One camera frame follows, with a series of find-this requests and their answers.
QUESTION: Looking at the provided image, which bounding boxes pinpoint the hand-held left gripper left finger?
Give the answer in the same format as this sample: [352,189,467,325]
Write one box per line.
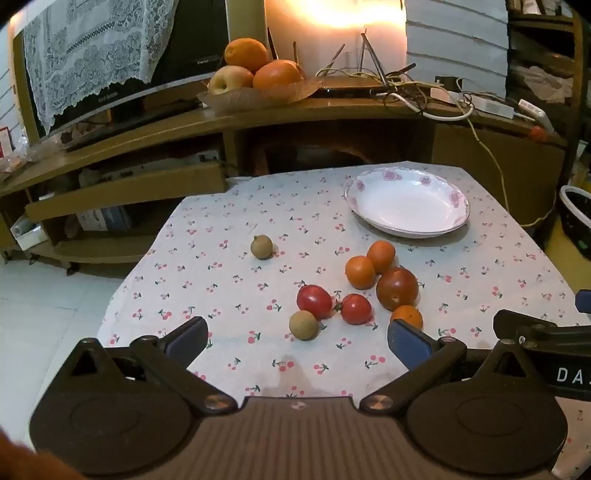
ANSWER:
[58,316,238,415]

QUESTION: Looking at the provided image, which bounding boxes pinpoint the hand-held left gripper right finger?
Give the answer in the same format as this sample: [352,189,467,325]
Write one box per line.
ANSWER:
[359,318,550,414]

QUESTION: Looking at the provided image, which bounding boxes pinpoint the small tangerine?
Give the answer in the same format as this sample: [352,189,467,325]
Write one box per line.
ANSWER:
[366,240,396,274]
[390,305,424,330]
[345,255,376,290]

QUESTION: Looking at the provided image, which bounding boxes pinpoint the large dark red tomato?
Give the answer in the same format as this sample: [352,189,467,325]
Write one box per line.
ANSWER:
[376,267,419,311]

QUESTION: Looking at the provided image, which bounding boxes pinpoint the small red tomato with stem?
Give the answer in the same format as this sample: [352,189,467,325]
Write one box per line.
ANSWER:
[335,294,373,325]

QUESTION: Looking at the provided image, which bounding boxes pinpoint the round brown longan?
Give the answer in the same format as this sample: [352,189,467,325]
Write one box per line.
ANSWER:
[289,310,320,341]

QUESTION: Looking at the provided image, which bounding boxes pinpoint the brown longan with stem nub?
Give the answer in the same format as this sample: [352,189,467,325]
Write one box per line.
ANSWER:
[250,234,274,260]

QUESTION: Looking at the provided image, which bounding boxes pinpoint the white floral plate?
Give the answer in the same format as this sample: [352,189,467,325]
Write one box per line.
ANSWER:
[344,167,471,239]

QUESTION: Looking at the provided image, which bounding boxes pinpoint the black basket with white rim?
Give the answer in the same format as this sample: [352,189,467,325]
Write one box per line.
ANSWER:
[558,185,591,261]

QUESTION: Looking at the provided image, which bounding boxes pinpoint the cherry print tablecloth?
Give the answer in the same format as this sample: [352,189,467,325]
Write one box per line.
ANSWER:
[97,161,591,480]

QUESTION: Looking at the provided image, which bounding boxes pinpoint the blue and white box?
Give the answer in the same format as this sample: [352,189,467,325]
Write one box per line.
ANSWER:
[76,205,133,232]

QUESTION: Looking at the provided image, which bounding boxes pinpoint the wooden pull-out shelf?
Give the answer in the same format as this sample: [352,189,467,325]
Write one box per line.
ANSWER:
[25,161,228,222]

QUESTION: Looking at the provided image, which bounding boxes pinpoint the small white box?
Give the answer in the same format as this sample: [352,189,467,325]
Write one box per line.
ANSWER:
[10,216,48,251]

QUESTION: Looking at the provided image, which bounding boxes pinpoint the white charger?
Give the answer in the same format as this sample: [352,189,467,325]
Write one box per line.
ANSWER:
[517,98,552,132]

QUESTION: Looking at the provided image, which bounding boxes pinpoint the white power strip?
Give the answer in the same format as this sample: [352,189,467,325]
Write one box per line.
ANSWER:
[464,95,515,118]

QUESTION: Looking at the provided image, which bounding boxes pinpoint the crumpled plastic bag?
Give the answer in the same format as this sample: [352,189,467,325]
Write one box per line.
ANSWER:
[522,66,574,103]

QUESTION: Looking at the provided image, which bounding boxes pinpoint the wooden TV stand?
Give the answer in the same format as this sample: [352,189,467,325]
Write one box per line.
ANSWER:
[0,83,568,278]

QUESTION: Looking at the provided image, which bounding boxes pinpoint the clear plastic wrappers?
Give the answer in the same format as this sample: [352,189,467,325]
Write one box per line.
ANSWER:
[0,143,51,174]

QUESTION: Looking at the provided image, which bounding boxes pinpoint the leaf-shaped glass fruit dish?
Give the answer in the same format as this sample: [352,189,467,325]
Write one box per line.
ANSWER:
[198,76,324,116]

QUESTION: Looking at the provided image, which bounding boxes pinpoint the wooden shelf unit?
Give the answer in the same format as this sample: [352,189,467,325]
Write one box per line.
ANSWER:
[505,0,583,112]

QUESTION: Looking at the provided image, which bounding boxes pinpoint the yellow-red apple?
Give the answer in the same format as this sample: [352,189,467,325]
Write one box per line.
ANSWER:
[208,65,254,96]

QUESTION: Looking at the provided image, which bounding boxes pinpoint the black router with antennas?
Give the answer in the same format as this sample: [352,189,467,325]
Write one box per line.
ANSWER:
[315,31,416,99]

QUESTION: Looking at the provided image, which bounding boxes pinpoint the large orange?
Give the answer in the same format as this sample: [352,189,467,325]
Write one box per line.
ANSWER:
[224,38,271,73]
[252,60,305,90]

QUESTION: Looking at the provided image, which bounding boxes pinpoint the curved television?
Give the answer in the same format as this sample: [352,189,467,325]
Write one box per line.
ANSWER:
[9,0,232,153]

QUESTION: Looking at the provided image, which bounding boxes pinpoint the white lace cloth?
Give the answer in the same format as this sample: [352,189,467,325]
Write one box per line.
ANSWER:
[23,0,180,134]

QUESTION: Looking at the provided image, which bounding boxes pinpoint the yellow cable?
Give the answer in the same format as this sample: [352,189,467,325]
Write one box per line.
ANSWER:
[455,78,559,228]

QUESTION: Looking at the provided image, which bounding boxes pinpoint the thick white cable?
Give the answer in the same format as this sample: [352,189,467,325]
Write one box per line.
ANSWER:
[374,90,474,122]

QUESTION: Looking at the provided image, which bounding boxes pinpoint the tangle of thin cables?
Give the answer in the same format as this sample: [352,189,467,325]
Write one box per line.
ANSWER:
[318,65,462,112]

